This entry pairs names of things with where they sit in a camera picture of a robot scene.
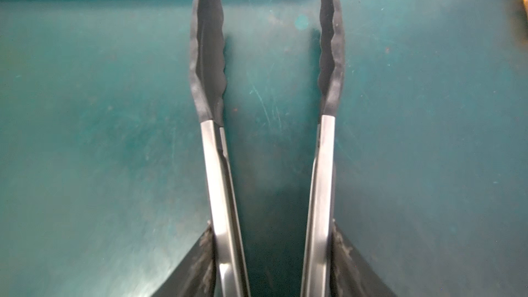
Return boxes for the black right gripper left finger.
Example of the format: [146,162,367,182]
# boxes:
[151,223,217,297]

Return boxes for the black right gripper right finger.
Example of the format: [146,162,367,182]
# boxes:
[330,221,397,297]

